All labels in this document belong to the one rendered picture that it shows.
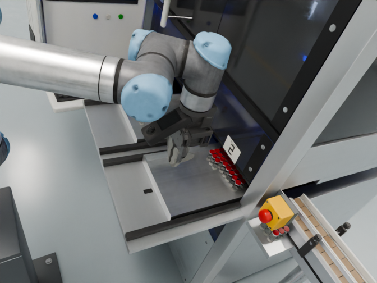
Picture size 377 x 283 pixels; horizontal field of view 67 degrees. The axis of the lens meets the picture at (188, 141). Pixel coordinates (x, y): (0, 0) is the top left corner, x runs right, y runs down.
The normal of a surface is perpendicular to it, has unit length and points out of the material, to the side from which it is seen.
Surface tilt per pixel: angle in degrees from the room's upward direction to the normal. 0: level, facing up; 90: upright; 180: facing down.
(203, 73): 90
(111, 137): 0
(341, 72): 90
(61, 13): 90
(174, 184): 0
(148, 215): 0
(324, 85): 90
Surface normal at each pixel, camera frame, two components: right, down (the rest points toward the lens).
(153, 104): -0.06, 0.67
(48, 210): 0.23, -0.71
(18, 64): 0.04, 0.31
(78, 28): 0.51, 0.67
